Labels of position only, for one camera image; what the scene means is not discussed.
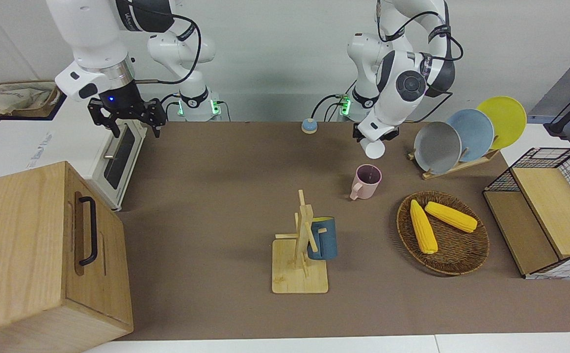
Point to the brown table mat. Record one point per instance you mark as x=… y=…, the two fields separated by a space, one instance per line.
x=216 y=171

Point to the brown rimmed tray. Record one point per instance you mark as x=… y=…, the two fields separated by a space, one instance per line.
x=44 y=82

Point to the brown wicker basket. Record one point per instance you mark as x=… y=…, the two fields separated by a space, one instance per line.
x=456 y=250

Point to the white toaster oven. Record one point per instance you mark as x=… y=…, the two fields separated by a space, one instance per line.
x=20 y=147

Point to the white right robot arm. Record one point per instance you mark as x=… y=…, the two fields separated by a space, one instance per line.
x=93 y=34

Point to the tray with crumpled paper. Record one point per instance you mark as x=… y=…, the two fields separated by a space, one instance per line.
x=10 y=100

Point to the yellow corn cob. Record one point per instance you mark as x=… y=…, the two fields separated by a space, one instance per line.
x=423 y=228
x=452 y=216

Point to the grey plate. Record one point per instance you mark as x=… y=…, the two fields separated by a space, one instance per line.
x=437 y=149

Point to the large wooden box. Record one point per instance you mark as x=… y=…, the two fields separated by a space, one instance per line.
x=20 y=245

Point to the dark blue mug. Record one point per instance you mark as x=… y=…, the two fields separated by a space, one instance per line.
x=326 y=240

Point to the wooden mug rack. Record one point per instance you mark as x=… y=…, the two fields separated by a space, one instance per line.
x=295 y=279

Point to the wooden plate rack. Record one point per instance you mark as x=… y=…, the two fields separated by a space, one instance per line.
x=461 y=165

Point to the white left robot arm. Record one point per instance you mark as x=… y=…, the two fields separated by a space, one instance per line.
x=371 y=49

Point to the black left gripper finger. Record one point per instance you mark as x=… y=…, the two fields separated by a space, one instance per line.
x=393 y=134
x=357 y=131

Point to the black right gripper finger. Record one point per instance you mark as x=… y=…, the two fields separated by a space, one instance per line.
x=97 y=113
x=158 y=112

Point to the light blue plate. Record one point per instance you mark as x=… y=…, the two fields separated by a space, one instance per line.
x=476 y=135

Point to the yellow plate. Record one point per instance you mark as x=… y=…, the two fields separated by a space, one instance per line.
x=508 y=120

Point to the small blue bell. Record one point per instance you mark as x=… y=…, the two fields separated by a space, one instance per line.
x=309 y=126

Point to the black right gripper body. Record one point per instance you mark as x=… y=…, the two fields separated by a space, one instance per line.
x=116 y=100

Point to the pink ribbed mug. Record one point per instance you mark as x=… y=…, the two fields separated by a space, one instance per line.
x=368 y=189

